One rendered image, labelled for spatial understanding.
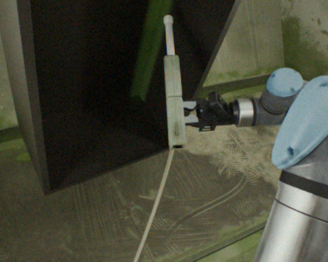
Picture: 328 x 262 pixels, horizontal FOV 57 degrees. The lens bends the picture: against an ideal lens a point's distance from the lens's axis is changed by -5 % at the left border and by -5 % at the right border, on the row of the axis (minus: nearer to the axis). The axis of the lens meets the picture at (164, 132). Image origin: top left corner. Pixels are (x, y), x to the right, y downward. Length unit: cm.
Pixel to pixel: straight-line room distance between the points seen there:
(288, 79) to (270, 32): 200
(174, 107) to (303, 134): 63
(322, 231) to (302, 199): 4
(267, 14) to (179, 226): 194
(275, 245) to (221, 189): 155
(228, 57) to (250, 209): 125
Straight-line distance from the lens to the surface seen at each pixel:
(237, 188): 194
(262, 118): 100
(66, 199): 177
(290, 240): 35
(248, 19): 275
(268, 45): 287
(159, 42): 134
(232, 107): 99
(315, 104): 33
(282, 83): 90
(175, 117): 90
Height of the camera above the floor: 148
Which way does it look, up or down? 42 degrees down
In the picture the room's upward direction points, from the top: 10 degrees clockwise
